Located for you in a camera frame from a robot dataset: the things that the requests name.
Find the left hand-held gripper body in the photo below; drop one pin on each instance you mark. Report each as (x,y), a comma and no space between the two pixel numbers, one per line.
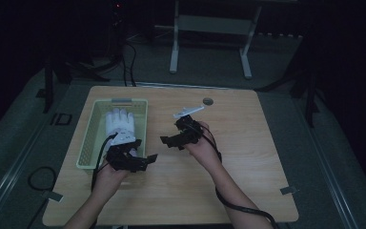
(122,157)

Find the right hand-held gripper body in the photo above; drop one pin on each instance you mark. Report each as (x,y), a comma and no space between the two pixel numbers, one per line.
(189,130)

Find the lavender winter glove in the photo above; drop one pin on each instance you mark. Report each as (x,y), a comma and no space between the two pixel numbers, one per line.
(120,122)

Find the pale green plastic basket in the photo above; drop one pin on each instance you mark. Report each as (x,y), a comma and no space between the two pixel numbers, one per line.
(90,140)

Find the person's right hand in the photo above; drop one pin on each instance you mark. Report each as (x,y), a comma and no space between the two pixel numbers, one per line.
(206,152)

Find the person's left hand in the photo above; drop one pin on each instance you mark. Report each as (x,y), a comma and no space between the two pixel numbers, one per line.
(108,183)

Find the grey tape piece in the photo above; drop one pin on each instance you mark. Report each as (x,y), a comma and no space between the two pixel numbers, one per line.
(289,190)
(54,196)

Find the black metal stand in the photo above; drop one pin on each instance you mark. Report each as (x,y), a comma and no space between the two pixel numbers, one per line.
(48,86)
(309,95)

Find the dark power strip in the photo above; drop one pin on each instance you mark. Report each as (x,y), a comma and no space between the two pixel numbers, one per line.
(281,35)

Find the white metal desk frame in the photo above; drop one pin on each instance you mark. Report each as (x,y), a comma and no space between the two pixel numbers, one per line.
(214,24)

